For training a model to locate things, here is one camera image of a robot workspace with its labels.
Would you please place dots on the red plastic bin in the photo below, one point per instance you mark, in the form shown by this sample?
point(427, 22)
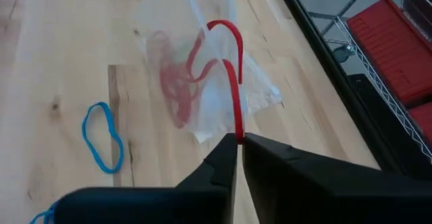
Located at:
point(398, 48)
point(423, 122)

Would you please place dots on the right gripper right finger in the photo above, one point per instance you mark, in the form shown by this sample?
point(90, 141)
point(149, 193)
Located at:
point(320, 197)

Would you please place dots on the black metal table frame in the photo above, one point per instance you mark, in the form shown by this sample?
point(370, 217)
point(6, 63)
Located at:
point(339, 79)

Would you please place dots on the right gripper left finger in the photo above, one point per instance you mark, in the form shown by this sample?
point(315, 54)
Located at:
point(168, 207)

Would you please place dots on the blue rubber band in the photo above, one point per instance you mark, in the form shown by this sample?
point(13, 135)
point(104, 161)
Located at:
point(111, 129)
point(44, 214)

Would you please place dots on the red rubber band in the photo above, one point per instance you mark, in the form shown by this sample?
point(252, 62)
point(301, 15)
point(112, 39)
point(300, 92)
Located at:
point(175, 92)
point(206, 71)
point(238, 116)

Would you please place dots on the clear plastic zip bag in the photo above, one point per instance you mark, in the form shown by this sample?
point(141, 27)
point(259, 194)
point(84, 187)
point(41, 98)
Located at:
point(216, 116)

